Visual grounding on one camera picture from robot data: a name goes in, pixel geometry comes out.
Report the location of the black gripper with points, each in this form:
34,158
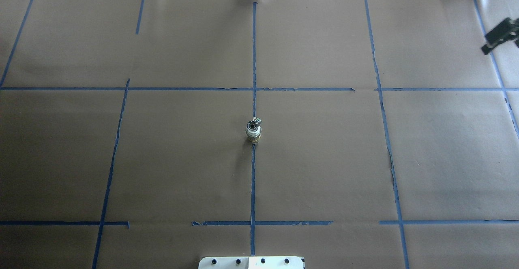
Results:
499,37

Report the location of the chrome threaded angle fitting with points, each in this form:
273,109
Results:
254,123

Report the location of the white PPR valve fitting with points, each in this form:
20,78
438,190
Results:
253,133

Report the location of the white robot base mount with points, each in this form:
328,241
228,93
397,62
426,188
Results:
252,262

